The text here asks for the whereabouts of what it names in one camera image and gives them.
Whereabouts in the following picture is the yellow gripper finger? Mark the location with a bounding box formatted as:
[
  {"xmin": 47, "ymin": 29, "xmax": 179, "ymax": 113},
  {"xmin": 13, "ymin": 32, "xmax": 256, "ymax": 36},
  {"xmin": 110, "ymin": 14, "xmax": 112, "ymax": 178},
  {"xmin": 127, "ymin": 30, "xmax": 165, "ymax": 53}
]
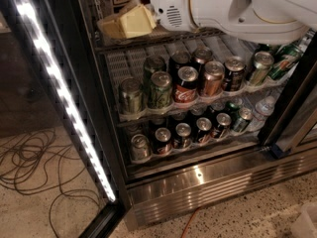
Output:
[{"xmin": 97, "ymin": 0, "xmax": 157, "ymax": 40}]

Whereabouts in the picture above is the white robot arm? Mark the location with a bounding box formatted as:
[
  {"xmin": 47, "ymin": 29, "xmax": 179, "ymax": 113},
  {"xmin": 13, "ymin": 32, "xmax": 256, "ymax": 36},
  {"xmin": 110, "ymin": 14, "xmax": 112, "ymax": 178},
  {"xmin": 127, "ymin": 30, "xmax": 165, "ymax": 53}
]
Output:
[{"xmin": 97, "ymin": 0, "xmax": 317, "ymax": 44}]

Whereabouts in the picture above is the Coca-Cola can middle shelf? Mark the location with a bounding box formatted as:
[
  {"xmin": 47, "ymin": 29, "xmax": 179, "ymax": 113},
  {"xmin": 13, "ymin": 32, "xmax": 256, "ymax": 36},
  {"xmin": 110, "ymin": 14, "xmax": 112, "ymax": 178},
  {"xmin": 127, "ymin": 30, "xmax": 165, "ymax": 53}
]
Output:
[{"xmin": 173, "ymin": 66, "xmax": 198, "ymax": 103}]

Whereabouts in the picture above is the copper can middle shelf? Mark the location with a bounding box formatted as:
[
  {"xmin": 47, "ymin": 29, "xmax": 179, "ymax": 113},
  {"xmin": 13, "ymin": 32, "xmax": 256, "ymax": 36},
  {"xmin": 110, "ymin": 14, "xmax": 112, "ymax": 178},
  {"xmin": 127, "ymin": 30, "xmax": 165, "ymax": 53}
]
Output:
[{"xmin": 199, "ymin": 60, "xmax": 224, "ymax": 97}]

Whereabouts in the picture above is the dark can middle shelf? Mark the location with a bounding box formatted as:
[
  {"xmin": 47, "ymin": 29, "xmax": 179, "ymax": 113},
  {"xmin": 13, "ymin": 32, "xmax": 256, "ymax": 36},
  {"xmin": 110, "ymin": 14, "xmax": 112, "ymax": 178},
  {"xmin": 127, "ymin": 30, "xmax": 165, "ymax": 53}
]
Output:
[{"xmin": 222, "ymin": 57, "xmax": 246, "ymax": 92}]

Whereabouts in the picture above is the stainless steel display fridge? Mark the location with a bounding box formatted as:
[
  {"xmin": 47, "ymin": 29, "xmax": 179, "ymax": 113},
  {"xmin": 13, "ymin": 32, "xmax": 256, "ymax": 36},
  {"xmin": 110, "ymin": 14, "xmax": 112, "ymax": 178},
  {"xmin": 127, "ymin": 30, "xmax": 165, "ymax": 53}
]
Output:
[{"xmin": 79, "ymin": 0, "xmax": 317, "ymax": 229}]

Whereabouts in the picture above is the pale green can middle shelf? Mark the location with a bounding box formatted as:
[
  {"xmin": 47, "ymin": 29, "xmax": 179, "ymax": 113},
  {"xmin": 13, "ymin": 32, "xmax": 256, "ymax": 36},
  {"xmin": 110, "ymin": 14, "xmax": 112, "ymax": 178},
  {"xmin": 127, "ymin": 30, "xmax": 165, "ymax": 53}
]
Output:
[{"xmin": 246, "ymin": 52, "xmax": 274, "ymax": 86}]

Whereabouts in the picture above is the green can bottom shelf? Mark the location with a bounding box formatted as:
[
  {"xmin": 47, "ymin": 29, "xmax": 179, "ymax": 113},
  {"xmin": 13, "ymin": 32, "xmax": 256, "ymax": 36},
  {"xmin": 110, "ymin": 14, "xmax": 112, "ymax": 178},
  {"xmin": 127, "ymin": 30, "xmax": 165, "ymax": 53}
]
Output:
[{"xmin": 231, "ymin": 107, "xmax": 253, "ymax": 133}]

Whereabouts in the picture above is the clear water bottle bottom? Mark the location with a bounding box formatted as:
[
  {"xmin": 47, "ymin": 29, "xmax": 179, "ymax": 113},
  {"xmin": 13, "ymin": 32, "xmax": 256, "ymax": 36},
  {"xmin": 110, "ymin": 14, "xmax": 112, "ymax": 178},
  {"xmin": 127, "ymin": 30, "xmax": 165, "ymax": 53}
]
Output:
[{"xmin": 247, "ymin": 95, "xmax": 275, "ymax": 132}]

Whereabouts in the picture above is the open glass fridge door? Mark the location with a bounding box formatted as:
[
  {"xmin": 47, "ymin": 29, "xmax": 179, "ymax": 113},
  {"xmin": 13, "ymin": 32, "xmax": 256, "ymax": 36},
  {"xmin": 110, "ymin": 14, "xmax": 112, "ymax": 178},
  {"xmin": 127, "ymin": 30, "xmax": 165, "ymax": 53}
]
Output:
[{"xmin": 0, "ymin": 0, "xmax": 125, "ymax": 238}]

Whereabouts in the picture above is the green can back row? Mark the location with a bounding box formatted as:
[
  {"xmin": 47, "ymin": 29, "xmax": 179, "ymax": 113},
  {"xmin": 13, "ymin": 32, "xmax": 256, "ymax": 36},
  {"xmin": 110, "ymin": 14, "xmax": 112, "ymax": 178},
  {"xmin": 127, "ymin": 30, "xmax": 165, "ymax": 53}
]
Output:
[{"xmin": 143, "ymin": 56, "xmax": 166, "ymax": 82}]

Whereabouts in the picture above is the black can back row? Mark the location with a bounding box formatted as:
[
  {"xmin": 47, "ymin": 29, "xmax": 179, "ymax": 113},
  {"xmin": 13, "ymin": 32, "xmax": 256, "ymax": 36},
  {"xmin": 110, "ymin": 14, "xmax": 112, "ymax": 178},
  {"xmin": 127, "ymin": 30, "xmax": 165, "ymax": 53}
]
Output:
[{"xmin": 168, "ymin": 51, "xmax": 190, "ymax": 76}]

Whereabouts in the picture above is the copper can back row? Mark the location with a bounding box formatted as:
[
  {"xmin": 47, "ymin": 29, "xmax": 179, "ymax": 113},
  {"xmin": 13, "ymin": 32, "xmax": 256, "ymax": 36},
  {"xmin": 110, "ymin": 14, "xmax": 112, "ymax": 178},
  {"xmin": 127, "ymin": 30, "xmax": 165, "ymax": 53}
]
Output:
[{"xmin": 191, "ymin": 47, "xmax": 213, "ymax": 65}]

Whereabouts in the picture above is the white LED light strip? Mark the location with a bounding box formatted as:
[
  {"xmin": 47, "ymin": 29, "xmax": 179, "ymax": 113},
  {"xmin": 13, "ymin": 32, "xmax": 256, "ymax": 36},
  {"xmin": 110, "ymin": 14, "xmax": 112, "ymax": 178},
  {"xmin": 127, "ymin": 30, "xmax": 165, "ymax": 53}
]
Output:
[{"xmin": 16, "ymin": 0, "xmax": 116, "ymax": 202}]

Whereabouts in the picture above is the dark red can bottom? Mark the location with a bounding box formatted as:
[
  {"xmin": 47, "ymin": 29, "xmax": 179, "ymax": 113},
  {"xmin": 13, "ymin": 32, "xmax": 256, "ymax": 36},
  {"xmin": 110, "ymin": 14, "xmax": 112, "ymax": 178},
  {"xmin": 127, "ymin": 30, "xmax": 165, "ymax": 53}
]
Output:
[{"xmin": 153, "ymin": 127, "xmax": 171, "ymax": 156}]

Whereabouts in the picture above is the green can back right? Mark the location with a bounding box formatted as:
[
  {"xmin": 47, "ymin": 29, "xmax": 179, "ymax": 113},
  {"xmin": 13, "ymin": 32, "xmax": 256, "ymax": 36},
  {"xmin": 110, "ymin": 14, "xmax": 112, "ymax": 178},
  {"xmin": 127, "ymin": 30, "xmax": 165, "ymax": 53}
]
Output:
[{"xmin": 256, "ymin": 44, "xmax": 280, "ymax": 56}]

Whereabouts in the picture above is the silver can bottom left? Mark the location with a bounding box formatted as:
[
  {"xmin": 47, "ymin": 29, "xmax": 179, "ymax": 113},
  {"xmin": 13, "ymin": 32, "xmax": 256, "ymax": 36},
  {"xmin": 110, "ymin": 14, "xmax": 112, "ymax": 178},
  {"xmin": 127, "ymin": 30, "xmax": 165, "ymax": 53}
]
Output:
[{"xmin": 131, "ymin": 134, "xmax": 151, "ymax": 162}]

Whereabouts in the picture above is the Mountain Dew can lying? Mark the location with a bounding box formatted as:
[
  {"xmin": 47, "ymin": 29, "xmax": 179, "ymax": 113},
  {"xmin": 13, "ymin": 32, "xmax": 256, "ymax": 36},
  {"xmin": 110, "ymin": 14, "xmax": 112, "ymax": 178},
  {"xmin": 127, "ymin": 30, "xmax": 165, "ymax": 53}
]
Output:
[{"xmin": 268, "ymin": 43, "xmax": 303, "ymax": 80}]

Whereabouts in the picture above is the white bin corner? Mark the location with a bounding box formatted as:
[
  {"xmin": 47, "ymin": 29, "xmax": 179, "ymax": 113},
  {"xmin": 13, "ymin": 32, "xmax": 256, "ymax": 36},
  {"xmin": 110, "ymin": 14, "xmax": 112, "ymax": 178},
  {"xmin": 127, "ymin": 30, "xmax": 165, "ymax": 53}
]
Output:
[{"xmin": 291, "ymin": 202, "xmax": 317, "ymax": 238}]

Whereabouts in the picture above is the black cable on floor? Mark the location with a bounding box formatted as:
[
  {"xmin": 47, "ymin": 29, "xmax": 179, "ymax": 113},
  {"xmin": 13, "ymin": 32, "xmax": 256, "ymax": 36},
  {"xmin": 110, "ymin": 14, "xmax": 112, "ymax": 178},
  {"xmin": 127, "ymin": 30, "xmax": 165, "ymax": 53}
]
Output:
[{"xmin": 0, "ymin": 128, "xmax": 101, "ymax": 238}]

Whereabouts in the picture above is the orange cable on floor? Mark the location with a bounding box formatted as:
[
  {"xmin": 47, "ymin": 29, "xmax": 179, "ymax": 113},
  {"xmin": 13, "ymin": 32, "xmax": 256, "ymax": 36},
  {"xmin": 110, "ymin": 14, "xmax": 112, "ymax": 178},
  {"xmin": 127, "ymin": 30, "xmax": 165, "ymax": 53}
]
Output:
[{"xmin": 179, "ymin": 207, "xmax": 202, "ymax": 238}]

